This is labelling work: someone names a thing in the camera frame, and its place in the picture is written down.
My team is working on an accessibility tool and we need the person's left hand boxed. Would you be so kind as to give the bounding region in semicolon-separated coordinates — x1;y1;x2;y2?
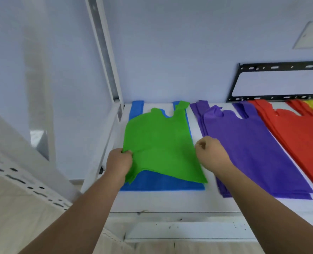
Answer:
106;148;134;184

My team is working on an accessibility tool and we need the person's right hand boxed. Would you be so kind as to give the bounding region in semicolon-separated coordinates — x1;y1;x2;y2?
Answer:
195;136;235;174

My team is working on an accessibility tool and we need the green fabric vest bag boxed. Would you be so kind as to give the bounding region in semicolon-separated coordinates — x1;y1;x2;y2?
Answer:
122;101;208;184

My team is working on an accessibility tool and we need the person's left forearm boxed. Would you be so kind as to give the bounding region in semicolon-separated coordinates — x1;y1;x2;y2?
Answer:
18;169;126;254

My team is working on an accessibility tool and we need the person's right forearm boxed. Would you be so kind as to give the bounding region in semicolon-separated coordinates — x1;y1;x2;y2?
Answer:
214;165;313;254

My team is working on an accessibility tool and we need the stack of blue bags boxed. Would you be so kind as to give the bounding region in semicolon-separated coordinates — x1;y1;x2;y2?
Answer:
119;100;206;192

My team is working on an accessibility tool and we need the stack of purple bags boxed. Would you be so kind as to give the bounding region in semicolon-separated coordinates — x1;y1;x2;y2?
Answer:
190;100;313;200

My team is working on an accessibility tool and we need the stack of red bags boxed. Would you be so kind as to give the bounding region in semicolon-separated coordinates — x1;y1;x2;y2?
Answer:
248;99;313;192

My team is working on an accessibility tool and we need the white perforated shelf beam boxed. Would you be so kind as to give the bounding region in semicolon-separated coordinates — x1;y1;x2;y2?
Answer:
0;102;82;211

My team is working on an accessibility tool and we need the white metal shelf frame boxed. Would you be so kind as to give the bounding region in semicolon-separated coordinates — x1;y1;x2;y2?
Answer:
81;100;313;244

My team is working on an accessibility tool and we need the black metal wall bracket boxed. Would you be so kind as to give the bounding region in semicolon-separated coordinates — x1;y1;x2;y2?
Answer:
226;61;313;103

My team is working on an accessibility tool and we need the white metal upright post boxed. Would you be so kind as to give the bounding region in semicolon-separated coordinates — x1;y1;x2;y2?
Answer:
84;0;124;104

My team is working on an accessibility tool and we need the white wall plate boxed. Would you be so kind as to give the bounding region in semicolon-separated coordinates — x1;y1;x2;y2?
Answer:
292;21;313;50

